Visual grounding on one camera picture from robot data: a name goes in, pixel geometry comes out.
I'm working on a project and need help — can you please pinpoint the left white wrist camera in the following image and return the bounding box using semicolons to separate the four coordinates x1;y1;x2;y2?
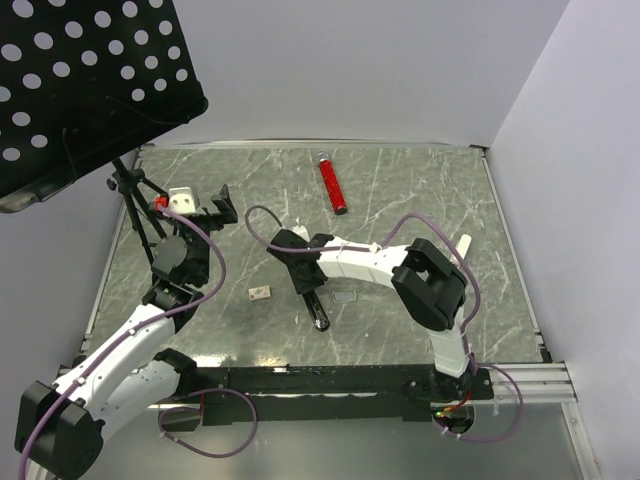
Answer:
153;187;204;216

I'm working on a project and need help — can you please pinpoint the black stapler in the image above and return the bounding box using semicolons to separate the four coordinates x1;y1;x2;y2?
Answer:
302;291;330;332

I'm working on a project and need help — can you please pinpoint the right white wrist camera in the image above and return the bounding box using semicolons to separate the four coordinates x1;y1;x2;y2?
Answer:
292;225;310;242

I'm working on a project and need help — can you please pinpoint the black perforated music stand desk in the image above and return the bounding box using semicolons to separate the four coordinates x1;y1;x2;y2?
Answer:
1;1;208;213

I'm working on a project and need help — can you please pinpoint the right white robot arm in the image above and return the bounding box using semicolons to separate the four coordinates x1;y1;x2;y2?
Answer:
266;229;473;398

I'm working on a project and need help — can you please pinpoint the white staple box sleeve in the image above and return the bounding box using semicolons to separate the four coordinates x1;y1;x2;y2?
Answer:
248;285;272;302

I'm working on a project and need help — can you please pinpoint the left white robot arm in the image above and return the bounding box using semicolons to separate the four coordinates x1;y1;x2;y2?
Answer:
14;187;238;479

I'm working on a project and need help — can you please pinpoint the black tripod stand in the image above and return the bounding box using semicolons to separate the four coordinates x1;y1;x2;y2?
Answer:
106;158;168;264

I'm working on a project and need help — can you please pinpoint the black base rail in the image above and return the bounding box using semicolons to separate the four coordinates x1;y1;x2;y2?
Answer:
169;364;494;426

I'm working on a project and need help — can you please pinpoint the red cylindrical tube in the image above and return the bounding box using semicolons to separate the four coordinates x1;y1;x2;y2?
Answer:
316;151;348;215

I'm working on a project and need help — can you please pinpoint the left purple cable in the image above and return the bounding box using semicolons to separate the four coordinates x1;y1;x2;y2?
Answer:
18;207;259;480

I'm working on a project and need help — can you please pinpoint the aluminium frame rail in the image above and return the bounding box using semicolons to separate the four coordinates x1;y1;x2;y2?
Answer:
490;363;578;404

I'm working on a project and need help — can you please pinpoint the white stapler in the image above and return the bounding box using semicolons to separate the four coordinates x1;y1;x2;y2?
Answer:
451;234;472;267

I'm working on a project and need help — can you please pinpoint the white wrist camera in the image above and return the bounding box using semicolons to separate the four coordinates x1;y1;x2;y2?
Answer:
292;225;310;242
153;187;204;216

